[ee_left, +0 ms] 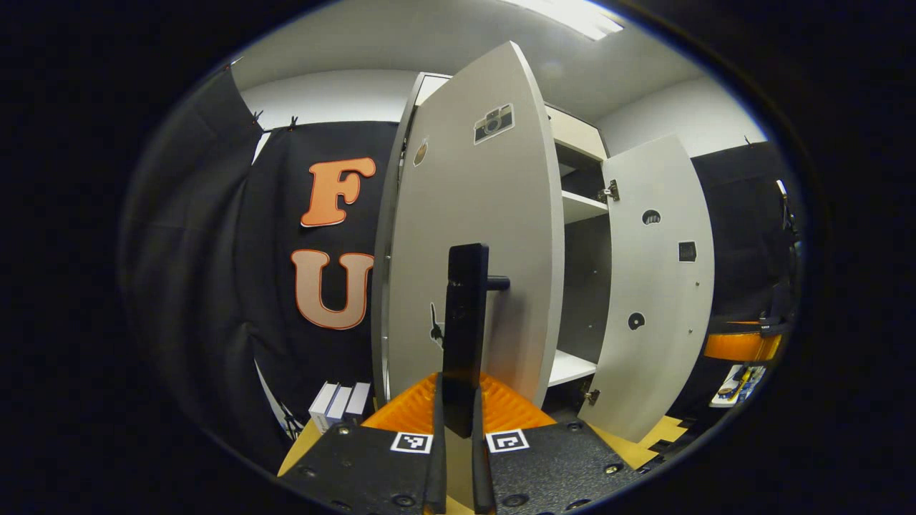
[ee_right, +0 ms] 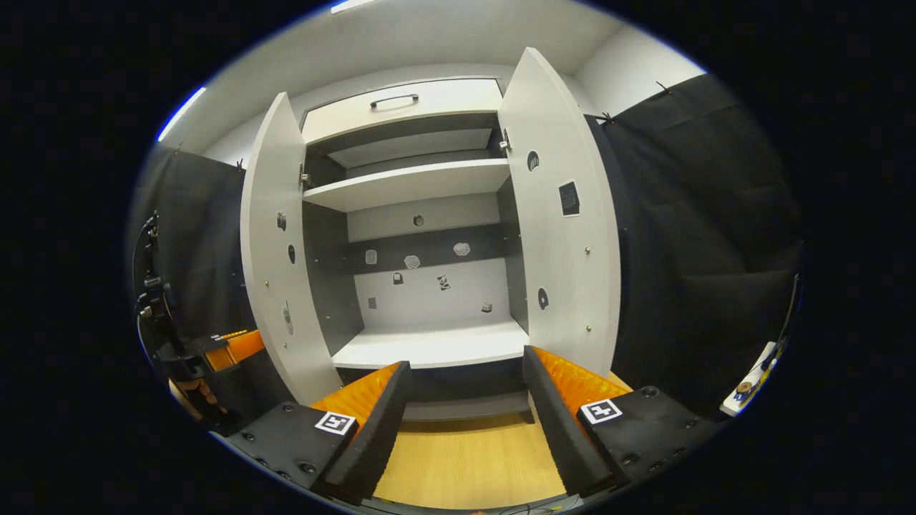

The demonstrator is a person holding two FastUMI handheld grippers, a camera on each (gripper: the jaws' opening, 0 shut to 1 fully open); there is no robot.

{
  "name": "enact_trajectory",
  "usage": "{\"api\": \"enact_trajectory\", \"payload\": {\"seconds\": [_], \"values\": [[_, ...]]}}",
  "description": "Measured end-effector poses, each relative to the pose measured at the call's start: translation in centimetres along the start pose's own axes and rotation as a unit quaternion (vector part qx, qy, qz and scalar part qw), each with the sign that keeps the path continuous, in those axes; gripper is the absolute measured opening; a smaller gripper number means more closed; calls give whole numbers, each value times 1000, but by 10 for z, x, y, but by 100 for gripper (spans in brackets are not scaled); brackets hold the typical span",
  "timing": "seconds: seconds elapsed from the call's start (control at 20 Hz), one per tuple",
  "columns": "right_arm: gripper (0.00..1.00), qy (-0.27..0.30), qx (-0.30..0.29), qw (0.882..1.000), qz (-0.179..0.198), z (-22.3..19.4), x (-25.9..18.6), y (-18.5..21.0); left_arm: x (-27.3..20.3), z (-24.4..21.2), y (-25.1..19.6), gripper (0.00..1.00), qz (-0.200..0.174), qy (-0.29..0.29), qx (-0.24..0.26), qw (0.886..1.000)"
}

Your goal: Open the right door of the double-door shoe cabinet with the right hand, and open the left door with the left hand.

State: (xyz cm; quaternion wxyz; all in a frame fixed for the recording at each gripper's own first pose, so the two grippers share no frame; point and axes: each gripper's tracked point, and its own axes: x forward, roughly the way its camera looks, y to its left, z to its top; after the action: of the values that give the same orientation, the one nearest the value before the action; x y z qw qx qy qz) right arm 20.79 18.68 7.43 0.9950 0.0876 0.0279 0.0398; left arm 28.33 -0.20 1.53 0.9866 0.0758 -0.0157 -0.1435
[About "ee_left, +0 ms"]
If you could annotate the beige cabinet door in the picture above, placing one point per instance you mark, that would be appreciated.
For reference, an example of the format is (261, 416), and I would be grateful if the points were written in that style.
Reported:
(658, 286)
(486, 200)

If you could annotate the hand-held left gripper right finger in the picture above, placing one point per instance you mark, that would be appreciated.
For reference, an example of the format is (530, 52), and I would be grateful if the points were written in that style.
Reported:
(481, 472)

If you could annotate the black backdrop stand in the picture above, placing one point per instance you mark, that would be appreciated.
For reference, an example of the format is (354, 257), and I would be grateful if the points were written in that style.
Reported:
(290, 425)

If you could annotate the long ceiling light panel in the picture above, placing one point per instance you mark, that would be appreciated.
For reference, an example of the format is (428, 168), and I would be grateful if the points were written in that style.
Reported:
(572, 16)

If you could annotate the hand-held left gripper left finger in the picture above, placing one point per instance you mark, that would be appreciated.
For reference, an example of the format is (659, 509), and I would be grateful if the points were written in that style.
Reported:
(438, 472)

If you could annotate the black backdrop cloth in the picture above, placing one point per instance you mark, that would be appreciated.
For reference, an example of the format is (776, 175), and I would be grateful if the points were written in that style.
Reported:
(215, 272)

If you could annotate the metal door hinge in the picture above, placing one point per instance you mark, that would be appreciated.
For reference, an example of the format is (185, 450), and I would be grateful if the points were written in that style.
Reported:
(591, 397)
(610, 191)

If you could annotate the beige double-door shoe cabinet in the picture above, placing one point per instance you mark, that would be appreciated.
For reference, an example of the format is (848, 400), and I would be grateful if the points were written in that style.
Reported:
(581, 207)

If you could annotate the light blue book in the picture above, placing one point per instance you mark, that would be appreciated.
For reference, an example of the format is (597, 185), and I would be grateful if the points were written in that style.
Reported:
(338, 408)

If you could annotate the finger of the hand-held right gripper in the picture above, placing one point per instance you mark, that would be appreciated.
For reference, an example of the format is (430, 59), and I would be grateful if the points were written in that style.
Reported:
(741, 347)

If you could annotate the white printed packet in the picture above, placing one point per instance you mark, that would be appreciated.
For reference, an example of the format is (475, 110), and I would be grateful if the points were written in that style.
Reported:
(737, 386)

